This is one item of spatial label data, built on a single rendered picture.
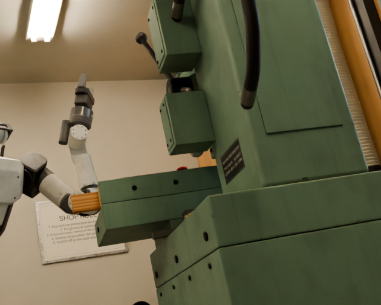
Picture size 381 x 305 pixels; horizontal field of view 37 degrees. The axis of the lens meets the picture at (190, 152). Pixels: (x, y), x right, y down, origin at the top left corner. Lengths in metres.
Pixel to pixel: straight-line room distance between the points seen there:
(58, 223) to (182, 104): 3.19
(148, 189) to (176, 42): 0.34
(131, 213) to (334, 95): 0.52
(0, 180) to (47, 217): 2.24
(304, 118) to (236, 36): 0.21
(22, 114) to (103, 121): 0.64
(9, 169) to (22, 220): 2.21
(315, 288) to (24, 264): 3.42
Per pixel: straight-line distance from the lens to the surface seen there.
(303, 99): 1.10
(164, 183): 1.33
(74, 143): 2.21
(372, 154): 2.81
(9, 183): 2.14
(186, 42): 1.25
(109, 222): 1.29
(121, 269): 4.37
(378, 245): 1.06
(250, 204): 0.98
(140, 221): 1.30
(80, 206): 1.33
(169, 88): 1.32
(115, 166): 4.56
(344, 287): 1.02
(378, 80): 2.79
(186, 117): 1.21
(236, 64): 1.08
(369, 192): 1.08
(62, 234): 4.32
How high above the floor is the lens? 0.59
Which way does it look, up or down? 17 degrees up
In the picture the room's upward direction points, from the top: 12 degrees counter-clockwise
